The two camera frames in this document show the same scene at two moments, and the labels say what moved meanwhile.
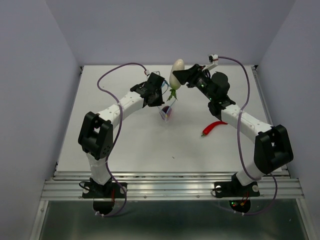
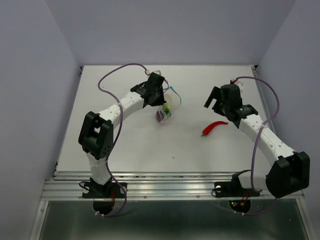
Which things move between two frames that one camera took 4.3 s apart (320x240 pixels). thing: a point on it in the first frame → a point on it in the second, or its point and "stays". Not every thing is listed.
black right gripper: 190,75 → 215,94
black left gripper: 158,102 stays
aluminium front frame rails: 67,184 stays
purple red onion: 167,110 → 159,116
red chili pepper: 208,129 stays
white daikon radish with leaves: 174,83 → 168,106
